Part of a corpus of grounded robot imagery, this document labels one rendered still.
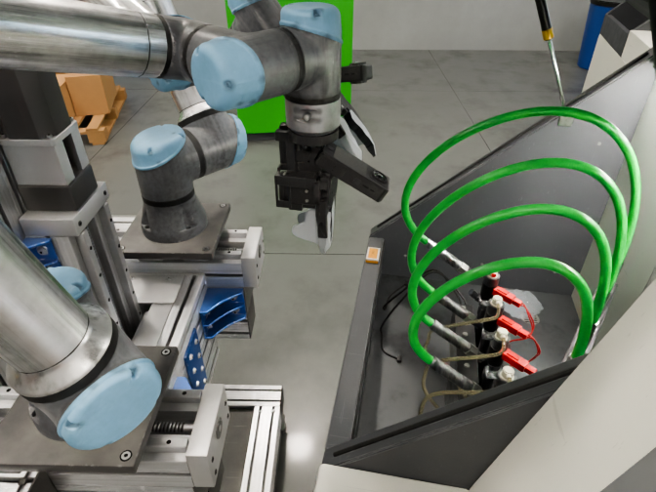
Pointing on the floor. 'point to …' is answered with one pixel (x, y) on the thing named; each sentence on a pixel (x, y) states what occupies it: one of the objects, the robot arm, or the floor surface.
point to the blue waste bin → (594, 29)
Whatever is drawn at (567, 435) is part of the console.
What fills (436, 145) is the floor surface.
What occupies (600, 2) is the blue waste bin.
